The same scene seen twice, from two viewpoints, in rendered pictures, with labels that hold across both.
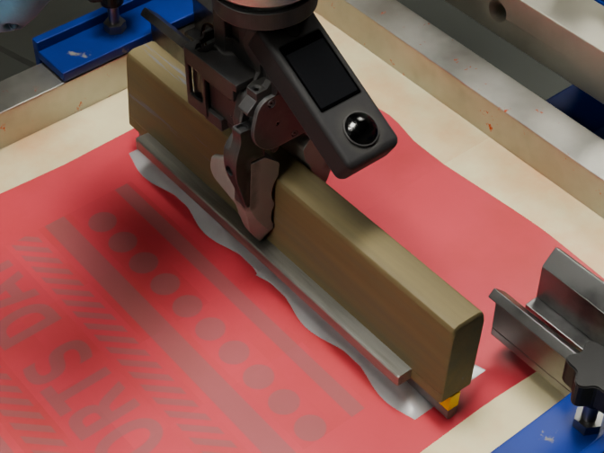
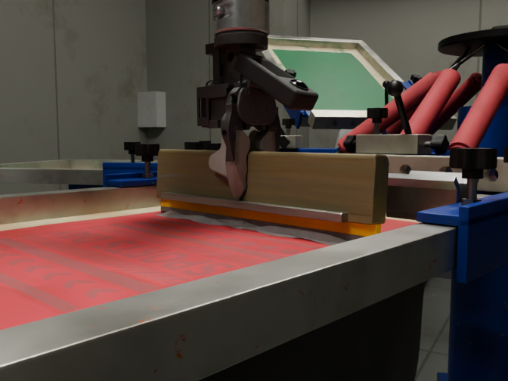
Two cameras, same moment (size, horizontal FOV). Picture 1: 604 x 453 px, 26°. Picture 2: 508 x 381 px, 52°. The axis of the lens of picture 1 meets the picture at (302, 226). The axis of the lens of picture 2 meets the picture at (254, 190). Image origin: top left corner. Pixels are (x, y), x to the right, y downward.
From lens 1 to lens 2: 0.64 m
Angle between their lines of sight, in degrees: 40
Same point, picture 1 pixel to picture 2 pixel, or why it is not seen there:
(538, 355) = (422, 205)
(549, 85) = not seen: outside the picture
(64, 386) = (118, 248)
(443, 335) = (368, 165)
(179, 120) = (187, 165)
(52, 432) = (109, 257)
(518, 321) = (406, 179)
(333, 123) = (284, 79)
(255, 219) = (237, 174)
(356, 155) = (299, 90)
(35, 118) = (103, 202)
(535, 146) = not seen: hidden behind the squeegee
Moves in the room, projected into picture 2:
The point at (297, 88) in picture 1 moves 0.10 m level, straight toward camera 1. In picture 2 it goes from (262, 68) to (277, 56)
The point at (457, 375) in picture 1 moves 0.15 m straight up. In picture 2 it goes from (378, 203) to (382, 60)
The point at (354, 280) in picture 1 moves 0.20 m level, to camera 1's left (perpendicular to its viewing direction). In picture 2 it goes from (302, 178) to (128, 180)
